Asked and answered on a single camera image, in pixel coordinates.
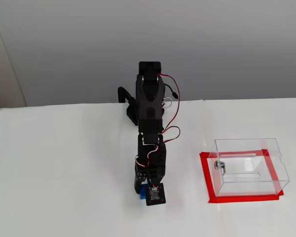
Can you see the silver cam lock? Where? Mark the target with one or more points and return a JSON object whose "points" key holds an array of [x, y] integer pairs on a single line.
{"points": [[219, 166]]}

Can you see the red tape rectangle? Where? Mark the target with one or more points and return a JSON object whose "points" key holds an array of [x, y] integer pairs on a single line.
{"points": [[244, 199]]}

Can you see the black square wrist camera mount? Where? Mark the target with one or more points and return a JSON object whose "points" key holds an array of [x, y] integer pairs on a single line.
{"points": [[160, 197]]}

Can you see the transparent acrylic box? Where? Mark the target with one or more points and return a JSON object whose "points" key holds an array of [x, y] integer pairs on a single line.
{"points": [[249, 145]]}

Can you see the blue lego brick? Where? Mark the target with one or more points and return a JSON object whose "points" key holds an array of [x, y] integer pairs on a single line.
{"points": [[143, 193]]}

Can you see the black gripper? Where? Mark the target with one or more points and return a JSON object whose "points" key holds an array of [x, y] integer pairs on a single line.
{"points": [[139, 178]]}

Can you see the black table clamp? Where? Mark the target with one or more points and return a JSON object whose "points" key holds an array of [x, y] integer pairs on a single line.
{"points": [[121, 92]]}

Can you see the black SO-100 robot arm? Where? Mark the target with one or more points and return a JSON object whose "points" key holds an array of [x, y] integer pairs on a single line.
{"points": [[149, 98]]}

